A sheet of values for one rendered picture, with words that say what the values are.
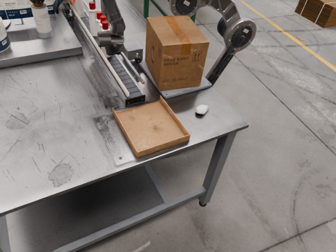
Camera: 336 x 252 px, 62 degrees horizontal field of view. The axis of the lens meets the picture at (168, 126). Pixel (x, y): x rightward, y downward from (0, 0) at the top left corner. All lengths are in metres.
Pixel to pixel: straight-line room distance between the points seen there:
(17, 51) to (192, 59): 0.99
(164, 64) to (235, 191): 1.19
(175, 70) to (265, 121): 1.57
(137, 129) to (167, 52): 0.39
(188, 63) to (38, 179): 0.86
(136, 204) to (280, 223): 1.03
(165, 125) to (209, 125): 0.22
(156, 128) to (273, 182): 1.31
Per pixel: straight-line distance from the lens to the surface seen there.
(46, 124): 1.38
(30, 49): 1.83
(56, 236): 1.74
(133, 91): 1.43
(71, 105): 1.45
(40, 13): 1.85
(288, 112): 3.06
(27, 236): 1.78
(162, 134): 1.28
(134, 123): 1.32
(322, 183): 2.57
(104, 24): 1.60
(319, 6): 5.26
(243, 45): 2.16
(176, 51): 1.38
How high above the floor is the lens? 1.77
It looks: 45 degrees down
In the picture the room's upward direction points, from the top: 8 degrees clockwise
